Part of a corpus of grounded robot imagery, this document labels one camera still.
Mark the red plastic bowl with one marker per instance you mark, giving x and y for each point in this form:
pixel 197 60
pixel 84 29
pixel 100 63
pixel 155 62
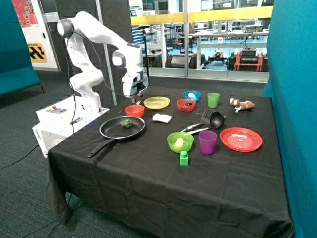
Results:
pixel 184 108
pixel 135 110

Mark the teal sofa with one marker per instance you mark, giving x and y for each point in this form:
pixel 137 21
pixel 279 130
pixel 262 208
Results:
pixel 16 70

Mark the blue plastic bowl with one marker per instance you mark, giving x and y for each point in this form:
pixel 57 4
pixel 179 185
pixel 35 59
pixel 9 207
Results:
pixel 185 94

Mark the purple plastic cup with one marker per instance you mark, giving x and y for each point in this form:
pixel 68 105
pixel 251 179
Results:
pixel 207 142

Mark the red plastic plate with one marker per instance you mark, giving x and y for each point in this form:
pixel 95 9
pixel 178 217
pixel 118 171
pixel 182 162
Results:
pixel 241 139

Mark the green toy capsicum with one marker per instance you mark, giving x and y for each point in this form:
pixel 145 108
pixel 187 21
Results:
pixel 127 123

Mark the black camera tripod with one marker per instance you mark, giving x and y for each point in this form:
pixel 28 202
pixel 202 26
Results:
pixel 143 29

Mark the dark toy eggplant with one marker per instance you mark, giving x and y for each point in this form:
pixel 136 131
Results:
pixel 187 104

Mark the orange mobile robot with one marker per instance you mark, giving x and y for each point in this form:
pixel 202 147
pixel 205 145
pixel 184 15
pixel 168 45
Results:
pixel 248 59

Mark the black ladle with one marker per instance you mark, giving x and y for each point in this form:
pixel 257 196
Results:
pixel 216 121

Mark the black frying pan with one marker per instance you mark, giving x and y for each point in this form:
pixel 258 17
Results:
pixel 113 132

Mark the teal partition panel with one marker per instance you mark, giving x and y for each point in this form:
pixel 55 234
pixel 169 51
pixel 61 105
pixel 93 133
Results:
pixel 292 85

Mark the green plastic bowl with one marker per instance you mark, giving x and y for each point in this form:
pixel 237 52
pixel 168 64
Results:
pixel 188 141

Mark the green toy block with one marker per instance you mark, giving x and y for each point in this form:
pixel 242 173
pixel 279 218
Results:
pixel 183 158

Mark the yellow toy food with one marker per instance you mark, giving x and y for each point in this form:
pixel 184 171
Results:
pixel 179 142

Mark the yellow plastic plate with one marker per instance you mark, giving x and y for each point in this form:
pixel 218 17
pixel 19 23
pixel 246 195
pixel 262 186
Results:
pixel 156 103

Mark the brown plush toy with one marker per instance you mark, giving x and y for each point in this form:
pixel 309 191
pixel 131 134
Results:
pixel 241 105

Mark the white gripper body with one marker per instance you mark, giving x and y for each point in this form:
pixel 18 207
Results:
pixel 135 83

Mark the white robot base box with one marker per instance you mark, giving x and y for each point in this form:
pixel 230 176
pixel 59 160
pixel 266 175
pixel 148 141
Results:
pixel 61 120

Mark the black tablecloth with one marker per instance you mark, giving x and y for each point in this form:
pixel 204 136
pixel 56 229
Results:
pixel 227 194

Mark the white folded sponge cloth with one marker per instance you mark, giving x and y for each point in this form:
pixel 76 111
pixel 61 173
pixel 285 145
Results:
pixel 162 118

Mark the green plastic cup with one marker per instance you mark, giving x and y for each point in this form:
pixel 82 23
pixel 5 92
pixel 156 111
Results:
pixel 213 99

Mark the white object in blue bowl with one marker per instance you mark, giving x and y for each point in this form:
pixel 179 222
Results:
pixel 192 96

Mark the black slotted spatula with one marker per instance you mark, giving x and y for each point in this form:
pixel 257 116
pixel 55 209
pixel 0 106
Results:
pixel 205 119

